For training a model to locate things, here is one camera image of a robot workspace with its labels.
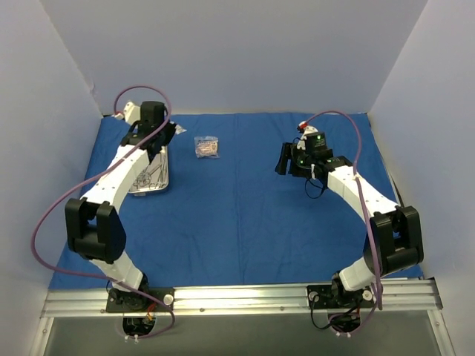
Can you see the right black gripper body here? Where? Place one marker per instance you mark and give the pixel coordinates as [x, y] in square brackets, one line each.
[288, 159]

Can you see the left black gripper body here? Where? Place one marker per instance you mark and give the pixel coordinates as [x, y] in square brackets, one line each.
[163, 133]

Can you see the white paper packet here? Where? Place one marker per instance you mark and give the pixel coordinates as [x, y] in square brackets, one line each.
[179, 129]

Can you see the steel instrument tray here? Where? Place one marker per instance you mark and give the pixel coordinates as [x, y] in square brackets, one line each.
[163, 185]

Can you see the purple printed packet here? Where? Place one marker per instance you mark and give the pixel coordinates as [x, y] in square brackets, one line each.
[206, 146]

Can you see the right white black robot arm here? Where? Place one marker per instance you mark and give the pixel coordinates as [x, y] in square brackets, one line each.
[394, 234]

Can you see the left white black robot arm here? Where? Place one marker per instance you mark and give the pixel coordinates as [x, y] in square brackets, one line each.
[93, 226]

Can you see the instruments pile in tray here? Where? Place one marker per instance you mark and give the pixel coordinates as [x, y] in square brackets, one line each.
[152, 174]

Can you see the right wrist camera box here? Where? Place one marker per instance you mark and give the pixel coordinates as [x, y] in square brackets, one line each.
[315, 142]

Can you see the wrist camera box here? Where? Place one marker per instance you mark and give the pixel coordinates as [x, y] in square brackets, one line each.
[152, 112]
[315, 142]

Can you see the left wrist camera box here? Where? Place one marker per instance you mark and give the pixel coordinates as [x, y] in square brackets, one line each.
[152, 112]

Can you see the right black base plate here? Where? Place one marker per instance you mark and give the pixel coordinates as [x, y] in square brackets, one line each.
[326, 296]

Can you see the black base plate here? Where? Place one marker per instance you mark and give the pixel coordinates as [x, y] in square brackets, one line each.
[127, 302]
[326, 296]

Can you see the front aluminium rail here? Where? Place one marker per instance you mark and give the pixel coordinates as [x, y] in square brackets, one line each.
[399, 295]

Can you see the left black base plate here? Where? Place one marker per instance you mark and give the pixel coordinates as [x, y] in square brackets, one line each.
[127, 302]

